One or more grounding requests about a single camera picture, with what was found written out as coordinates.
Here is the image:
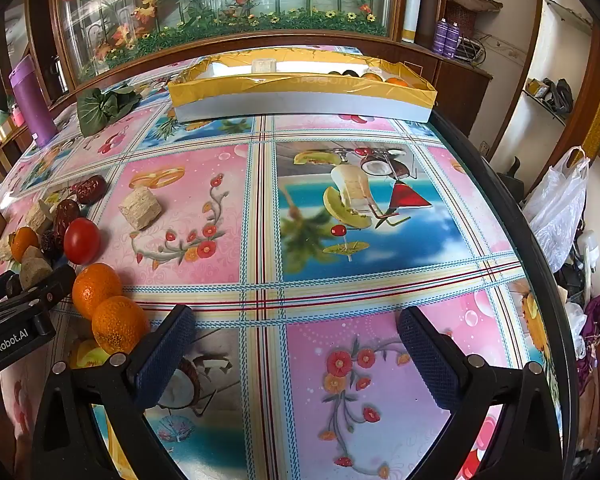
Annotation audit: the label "purple cloth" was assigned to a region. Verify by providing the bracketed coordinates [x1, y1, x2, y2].
[581, 293, 600, 343]

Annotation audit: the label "green leafy vegetable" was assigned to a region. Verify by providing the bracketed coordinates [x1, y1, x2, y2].
[76, 87, 142, 137]

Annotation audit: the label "purple bottle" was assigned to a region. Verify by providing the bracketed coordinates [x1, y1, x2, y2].
[8, 54, 59, 149]

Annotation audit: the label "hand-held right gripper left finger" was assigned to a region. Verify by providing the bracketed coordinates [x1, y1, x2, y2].
[30, 304, 197, 480]

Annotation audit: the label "large orange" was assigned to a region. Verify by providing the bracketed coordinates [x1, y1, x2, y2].
[72, 262, 124, 321]
[90, 295, 150, 356]

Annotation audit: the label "printed tablecloth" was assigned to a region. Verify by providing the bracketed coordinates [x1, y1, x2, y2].
[0, 45, 577, 480]

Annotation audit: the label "small orange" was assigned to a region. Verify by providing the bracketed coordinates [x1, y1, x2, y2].
[10, 226, 40, 263]

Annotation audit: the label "floral glass screen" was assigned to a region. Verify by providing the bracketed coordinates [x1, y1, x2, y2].
[49, 0, 407, 92]

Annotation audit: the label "woven basket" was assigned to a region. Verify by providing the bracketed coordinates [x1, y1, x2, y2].
[444, 0, 504, 37]

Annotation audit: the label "purple spray cans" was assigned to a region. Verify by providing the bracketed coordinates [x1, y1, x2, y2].
[432, 18, 462, 56]

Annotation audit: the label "white plastic bag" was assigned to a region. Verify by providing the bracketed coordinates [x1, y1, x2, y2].
[522, 145, 592, 274]

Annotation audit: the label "yellow lined white box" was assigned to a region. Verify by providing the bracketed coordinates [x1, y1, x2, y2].
[167, 52, 439, 124]

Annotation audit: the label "white and yellow roll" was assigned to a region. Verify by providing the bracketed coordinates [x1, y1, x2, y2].
[401, 0, 427, 44]

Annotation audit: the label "red tomato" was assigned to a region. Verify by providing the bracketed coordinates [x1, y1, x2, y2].
[63, 218, 102, 265]

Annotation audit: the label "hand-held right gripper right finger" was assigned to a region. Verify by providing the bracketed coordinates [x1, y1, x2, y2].
[397, 306, 567, 480]

